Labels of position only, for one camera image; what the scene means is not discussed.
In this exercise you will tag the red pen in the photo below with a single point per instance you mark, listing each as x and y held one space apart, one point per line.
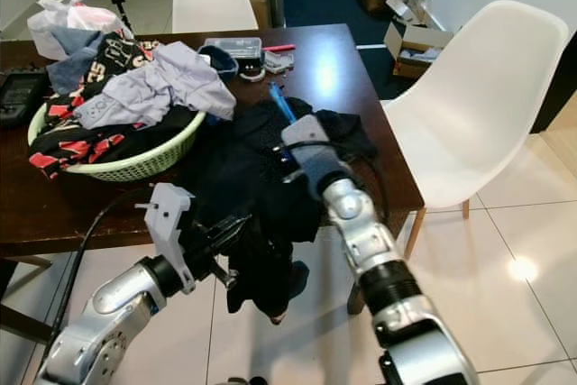
279 48

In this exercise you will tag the navy garment with grey trim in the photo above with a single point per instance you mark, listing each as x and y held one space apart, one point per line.
221 60

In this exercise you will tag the white plastic bag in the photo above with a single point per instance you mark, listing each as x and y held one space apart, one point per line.
54 29

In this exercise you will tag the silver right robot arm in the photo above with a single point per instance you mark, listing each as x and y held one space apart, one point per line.
370 241

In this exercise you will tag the black tripod stand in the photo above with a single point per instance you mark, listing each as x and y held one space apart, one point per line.
120 3

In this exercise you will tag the dark navy printed t-shirt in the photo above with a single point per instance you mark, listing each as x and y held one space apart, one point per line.
243 178

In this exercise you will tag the blue grey garment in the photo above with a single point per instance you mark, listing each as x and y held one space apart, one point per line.
74 56

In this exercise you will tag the green plastic laundry basket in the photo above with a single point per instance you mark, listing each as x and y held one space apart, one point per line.
135 167

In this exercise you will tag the clear plastic box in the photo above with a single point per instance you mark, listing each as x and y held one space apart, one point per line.
234 46

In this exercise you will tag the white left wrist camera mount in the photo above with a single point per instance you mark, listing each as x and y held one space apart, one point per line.
171 218

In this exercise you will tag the blue plastic hanger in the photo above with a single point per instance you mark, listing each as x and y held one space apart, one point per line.
281 105

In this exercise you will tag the small open cardboard box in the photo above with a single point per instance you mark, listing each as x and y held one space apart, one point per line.
437 38

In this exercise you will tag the black handheld device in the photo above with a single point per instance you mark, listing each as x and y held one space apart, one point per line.
22 96

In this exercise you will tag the brown wooden cabinet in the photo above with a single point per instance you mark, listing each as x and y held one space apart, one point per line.
257 2

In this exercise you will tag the lavender garment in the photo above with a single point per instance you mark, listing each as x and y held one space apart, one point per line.
153 87

